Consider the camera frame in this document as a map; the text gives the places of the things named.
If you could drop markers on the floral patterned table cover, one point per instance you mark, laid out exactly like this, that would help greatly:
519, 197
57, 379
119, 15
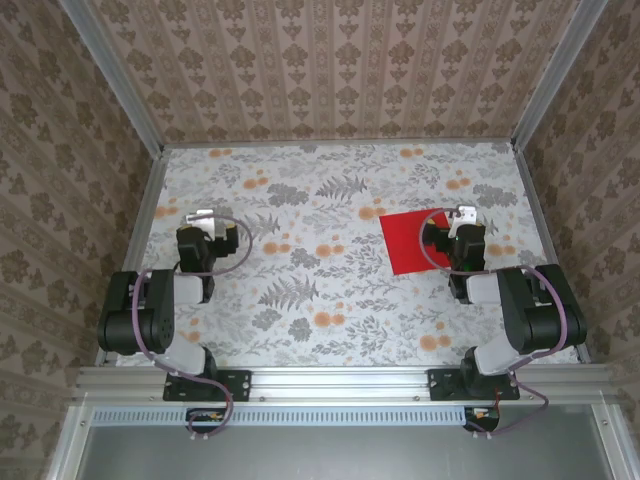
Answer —
325, 165

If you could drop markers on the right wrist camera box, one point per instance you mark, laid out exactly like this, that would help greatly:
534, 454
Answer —
464, 216

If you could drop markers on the aluminium mounting rail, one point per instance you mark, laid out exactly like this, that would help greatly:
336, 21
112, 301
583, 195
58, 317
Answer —
340, 382

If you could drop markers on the grey metal panel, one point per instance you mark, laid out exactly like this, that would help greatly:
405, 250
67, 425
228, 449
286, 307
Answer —
325, 455

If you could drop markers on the red square paper sheet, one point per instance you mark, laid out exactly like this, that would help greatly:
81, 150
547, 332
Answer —
405, 245

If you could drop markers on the aluminium side rail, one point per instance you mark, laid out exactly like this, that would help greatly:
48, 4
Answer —
550, 250
134, 255

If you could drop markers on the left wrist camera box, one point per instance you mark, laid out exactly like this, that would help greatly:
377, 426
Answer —
202, 219

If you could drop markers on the aluminium frame post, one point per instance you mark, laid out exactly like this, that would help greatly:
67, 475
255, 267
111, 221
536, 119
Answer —
552, 75
116, 75

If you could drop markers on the small black circuit board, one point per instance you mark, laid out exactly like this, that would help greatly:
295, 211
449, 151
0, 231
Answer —
482, 417
207, 419

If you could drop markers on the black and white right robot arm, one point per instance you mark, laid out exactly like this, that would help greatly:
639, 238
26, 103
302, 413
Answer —
530, 310

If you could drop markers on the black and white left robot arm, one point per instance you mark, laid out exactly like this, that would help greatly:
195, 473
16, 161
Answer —
155, 310

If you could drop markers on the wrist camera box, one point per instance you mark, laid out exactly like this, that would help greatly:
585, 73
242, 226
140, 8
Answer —
464, 216
202, 219

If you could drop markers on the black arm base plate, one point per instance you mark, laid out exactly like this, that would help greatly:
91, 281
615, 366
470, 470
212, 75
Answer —
240, 385
440, 385

